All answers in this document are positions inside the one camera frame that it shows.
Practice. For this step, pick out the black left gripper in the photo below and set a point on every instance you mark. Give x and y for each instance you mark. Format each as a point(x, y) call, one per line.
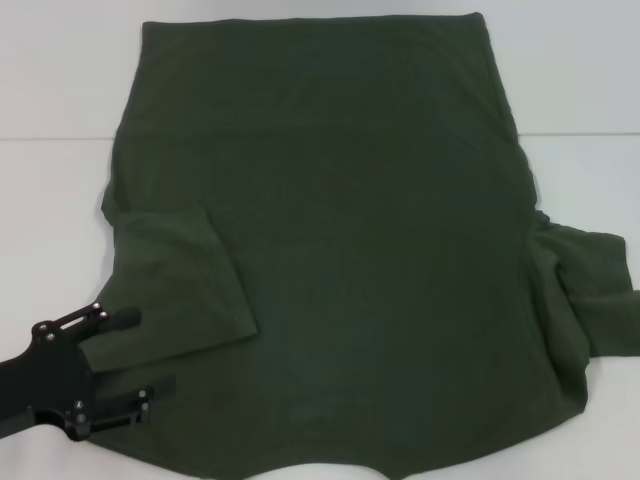
point(50, 380)

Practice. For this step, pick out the dark green shirt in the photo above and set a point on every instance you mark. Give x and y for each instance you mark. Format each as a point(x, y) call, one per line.
point(350, 225)

